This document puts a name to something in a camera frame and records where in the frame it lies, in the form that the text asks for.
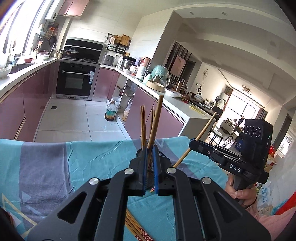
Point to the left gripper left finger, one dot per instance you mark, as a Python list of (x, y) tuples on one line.
[(97, 210)]

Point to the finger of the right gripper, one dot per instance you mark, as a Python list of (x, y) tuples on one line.
[(203, 148)]

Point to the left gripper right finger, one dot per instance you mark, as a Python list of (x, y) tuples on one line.
[(203, 210)]

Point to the pink sleeve right forearm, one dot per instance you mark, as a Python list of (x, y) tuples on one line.
[(275, 224)]

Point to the person's right hand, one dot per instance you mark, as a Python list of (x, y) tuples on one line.
[(248, 196)]

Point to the black mesh utensil cup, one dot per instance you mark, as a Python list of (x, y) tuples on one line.
[(149, 177)]

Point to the teal grey tablecloth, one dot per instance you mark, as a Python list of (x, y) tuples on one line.
[(37, 177)]

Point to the round bamboo steamer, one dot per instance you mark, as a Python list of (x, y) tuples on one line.
[(155, 86)]

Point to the teal dome food cover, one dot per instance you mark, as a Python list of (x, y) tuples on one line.
[(161, 75)]

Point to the oil bottle on floor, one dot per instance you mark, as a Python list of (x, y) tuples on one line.
[(111, 111)]

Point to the pink thermos jug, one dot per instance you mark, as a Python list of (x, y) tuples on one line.
[(145, 61)]

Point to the black built-in oven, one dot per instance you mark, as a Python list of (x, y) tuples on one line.
[(76, 79)]

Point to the white bowl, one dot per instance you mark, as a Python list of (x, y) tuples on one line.
[(4, 72)]

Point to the black camera box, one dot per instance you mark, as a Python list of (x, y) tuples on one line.
[(257, 136)]

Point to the black wall spice rack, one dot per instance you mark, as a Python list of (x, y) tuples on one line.
[(118, 44)]

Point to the pink wall cabinet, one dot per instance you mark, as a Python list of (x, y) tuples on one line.
[(73, 8)]

